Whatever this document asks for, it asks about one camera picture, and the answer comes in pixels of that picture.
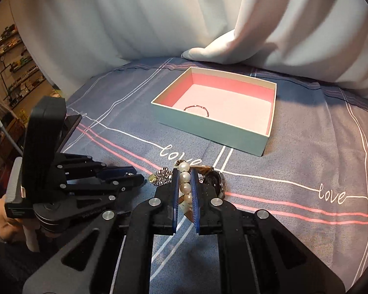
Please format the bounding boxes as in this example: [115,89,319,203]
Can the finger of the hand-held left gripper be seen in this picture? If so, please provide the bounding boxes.
[53,153,136,181]
[57,173,145,225]

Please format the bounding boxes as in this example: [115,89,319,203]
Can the background shop shelves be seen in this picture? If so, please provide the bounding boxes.
[0,24,61,112]

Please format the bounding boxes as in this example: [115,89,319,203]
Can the pearl bracelet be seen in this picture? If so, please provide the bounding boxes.
[175,160,194,221]

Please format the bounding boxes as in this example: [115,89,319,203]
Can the light blue pole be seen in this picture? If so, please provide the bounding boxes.
[0,95,23,157]

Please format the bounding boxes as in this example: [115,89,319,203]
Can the teal box with pink lining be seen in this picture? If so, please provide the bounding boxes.
[150,67,278,157]

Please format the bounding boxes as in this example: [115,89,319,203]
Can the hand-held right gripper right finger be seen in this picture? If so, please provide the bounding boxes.
[190,169,346,294]

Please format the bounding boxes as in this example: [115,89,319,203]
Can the brown strap wristwatch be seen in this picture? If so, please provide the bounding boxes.
[192,165,230,201]

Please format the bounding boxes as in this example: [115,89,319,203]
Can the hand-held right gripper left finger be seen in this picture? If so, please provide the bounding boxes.
[23,168,180,294]

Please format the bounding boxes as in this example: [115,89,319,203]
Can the white curtain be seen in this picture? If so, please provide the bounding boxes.
[9,0,368,109]

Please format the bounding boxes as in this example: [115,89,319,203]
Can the rhinestone jewelry piece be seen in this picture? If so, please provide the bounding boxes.
[150,167,173,188]

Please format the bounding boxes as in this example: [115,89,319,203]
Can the thin metal bangle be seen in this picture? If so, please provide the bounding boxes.
[183,104,211,117]

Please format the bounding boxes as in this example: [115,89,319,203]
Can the black flat phone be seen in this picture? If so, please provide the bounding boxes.
[65,114,83,154]

